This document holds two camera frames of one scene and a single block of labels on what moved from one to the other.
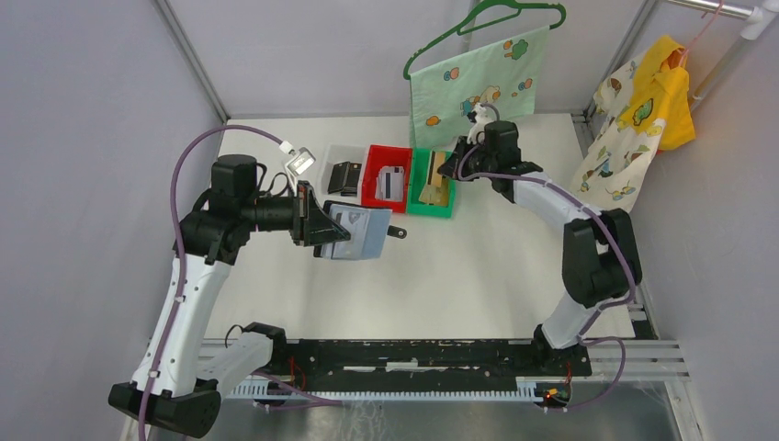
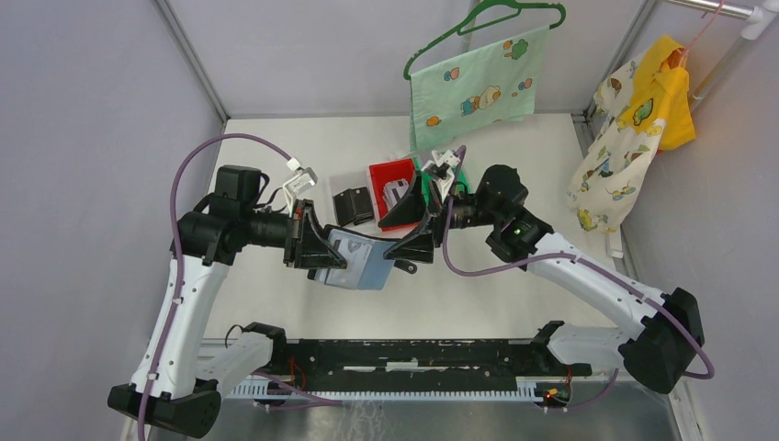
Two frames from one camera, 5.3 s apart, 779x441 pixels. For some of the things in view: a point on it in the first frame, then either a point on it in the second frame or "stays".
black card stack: (344, 178) -> (353, 207)
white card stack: (389, 184) stays
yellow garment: (661, 92) stays
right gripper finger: (449, 167) -> (416, 248)
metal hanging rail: (756, 17) stays
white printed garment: (615, 172) stays
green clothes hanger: (486, 14) stays
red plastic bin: (380, 156) -> (386, 172)
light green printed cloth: (504, 73) stays
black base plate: (434, 365) stays
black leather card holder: (369, 229) -> (366, 268)
